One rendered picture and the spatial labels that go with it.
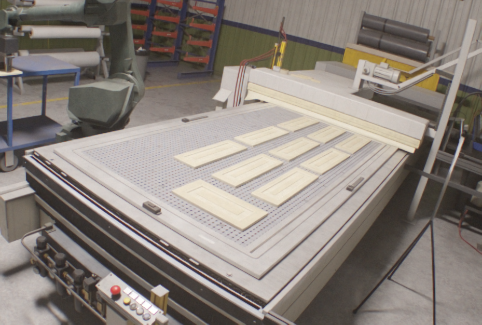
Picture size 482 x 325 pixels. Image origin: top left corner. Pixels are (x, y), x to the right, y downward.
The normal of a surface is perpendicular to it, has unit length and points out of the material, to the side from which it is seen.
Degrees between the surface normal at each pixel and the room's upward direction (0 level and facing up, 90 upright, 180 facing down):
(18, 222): 90
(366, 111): 90
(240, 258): 0
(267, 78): 90
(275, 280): 0
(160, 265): 90
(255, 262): 0
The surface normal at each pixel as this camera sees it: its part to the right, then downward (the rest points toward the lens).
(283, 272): 0.19, -0.93
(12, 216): 0.82, 0.33
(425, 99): -0.54, 0.17
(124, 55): -0.10, 0.14
